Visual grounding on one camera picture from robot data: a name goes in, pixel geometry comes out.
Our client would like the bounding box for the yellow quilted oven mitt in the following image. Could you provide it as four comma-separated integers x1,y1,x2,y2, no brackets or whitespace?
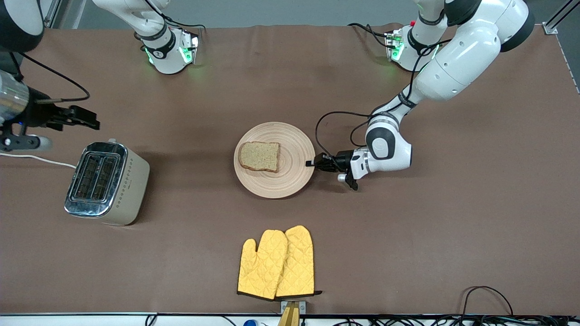
275,225,323,298
237,230,289,301

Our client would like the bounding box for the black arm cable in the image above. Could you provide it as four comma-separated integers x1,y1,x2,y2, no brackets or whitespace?
18,52,90,104
315,41,454,157

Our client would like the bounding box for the round light wooden plate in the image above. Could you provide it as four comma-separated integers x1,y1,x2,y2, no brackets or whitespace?
233,121,316,199

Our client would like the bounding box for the cream and chrome toaster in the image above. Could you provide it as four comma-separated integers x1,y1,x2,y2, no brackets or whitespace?
63,138,151,226

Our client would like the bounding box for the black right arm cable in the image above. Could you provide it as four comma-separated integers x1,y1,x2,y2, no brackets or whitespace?
18,52,90,104

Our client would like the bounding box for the brown table cover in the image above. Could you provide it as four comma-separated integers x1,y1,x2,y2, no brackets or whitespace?
0,23,580,316

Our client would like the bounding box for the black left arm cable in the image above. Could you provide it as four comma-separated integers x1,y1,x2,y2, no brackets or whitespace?
315,41,454,157

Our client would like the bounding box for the black base cable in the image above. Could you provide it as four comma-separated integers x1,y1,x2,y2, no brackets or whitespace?
348,23,391,48
161,17,207,31

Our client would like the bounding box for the brown crust bread slice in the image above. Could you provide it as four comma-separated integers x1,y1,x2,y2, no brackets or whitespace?
239,141,280,173

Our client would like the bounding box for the tangled black cable bundle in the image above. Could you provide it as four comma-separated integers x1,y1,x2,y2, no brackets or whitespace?
333,314,580,326

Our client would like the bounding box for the white toaster power cable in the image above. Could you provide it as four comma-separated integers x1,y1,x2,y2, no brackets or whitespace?
0,153,77,169

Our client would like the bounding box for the black looped cable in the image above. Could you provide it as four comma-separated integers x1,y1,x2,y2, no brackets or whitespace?
460,286,515,317

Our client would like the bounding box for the light wooden stick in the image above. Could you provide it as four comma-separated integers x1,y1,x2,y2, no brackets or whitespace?
277,302,300,326

